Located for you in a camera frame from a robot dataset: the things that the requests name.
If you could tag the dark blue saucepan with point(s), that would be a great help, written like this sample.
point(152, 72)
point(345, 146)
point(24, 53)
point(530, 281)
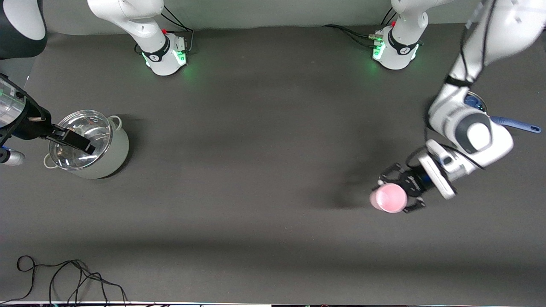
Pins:
point(516, 123)

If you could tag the silver pot with glass lid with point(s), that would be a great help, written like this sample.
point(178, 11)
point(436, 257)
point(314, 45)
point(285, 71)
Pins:
point(115, 149)

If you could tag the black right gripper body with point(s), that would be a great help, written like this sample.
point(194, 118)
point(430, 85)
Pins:
point(30, 126)

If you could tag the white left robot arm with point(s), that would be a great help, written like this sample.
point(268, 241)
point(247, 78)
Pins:
point(507, 25)

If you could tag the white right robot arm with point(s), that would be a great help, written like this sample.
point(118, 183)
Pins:
point(145, 30)

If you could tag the dark grey table cover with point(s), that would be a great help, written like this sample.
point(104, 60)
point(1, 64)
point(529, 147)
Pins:
point(273, 213)

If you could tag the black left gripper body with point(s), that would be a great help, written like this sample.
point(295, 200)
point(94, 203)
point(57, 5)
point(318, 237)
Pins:
point(412, 182)

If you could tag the pink plastic cup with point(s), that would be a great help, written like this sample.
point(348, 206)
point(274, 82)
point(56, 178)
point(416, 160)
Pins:
point(390, 198)

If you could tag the small glass saucepan lid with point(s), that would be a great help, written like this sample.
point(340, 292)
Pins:
point(473, 102)

